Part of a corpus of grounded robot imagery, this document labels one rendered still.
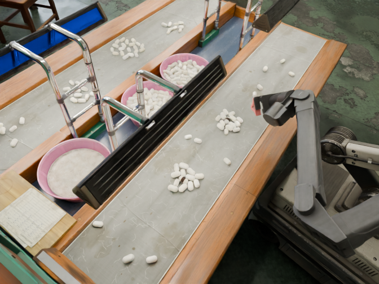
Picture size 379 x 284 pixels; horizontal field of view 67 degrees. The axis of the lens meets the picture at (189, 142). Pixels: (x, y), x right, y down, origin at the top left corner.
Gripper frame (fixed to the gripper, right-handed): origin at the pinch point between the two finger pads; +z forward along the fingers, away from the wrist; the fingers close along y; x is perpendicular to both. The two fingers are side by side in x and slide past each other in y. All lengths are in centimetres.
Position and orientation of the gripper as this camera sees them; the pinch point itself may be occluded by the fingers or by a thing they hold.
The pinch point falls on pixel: (263, 105)
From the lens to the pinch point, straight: 116.0
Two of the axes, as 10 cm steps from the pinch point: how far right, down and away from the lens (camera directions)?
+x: -1.9, -9.8, -0.6
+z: -2.3, -0.1, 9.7
